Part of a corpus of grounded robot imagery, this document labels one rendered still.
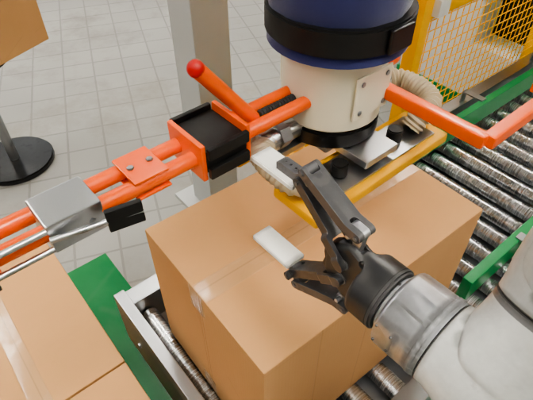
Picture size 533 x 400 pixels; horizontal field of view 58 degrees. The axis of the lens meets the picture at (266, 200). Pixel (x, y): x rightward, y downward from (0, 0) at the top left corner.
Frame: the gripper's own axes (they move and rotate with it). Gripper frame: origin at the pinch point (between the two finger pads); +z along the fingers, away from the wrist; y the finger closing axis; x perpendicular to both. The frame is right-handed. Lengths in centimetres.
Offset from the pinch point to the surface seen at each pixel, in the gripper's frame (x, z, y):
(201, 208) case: 9.0, 31.7, 31.0
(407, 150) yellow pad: 33.2, 1.2, 9.5
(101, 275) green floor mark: 2, 110, 125
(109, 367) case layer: -20, 36, 72
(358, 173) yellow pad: 22.2, 2.6, 9.5
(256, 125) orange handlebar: 7.9, 11.5, -1.7
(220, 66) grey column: 69, 108, 49
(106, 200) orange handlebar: -15.8, 11.4, -1.4
